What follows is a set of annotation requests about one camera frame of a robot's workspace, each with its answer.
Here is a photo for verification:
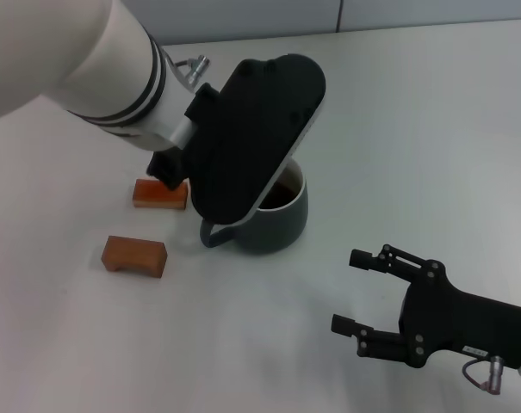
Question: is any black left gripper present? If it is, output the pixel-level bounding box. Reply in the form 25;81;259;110
146;149;190;191

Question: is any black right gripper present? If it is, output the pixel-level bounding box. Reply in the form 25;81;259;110
331;243;521;370

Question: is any grey ceramic cup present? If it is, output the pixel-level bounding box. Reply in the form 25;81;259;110
199;161;309;256

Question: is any flat wooden block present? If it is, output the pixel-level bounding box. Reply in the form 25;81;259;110
132;178;189;211

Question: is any arched wooden block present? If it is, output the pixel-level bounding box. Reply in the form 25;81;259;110
101;234;169;280

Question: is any dark coffee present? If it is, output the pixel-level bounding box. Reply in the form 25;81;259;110
259;167;305;211

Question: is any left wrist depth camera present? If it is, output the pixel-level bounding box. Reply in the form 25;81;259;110
184;53;328;226

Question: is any right gripper cable connector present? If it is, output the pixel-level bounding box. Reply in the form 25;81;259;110
462;355;506;395

